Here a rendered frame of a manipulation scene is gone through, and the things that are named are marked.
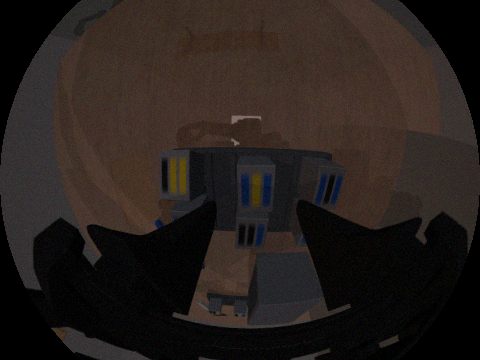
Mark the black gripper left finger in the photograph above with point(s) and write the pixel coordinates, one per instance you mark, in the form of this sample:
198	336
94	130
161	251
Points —
170	258

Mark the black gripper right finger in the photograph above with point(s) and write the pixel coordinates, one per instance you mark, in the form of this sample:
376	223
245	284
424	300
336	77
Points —
344	253

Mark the blue rod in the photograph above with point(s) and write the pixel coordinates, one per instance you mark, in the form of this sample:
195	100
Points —
159	225

